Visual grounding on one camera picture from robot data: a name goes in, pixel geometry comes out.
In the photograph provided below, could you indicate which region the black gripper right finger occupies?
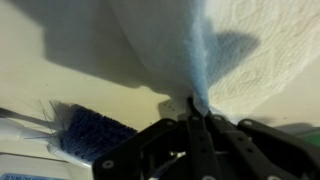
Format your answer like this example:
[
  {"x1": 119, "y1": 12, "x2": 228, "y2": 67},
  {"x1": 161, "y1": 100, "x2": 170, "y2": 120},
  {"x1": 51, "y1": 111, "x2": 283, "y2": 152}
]
[{"x1": 205, "y1": 111, "x2": 320, "y2": 180}]

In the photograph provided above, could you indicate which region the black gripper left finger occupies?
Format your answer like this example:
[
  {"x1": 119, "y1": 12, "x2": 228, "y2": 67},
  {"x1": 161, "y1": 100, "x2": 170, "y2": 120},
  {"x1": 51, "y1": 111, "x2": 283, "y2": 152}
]
[{"x1": 92, "y1": 96, "x2": 222, "y2": 180}]

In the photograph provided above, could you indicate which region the blue bristle brush white handle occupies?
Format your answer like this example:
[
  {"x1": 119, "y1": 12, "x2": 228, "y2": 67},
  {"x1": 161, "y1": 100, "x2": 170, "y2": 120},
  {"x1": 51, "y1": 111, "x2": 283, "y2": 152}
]
[{"x1": 0, "y1": 99, "x2": 139, "y2": 168}]

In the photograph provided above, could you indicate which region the white paper towel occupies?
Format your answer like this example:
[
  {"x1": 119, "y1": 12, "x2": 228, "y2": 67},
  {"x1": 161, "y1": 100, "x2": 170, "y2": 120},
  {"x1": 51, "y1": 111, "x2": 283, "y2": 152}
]
[{"x1": 106, "y1": 0, "x2": 320, "y2": 126}]

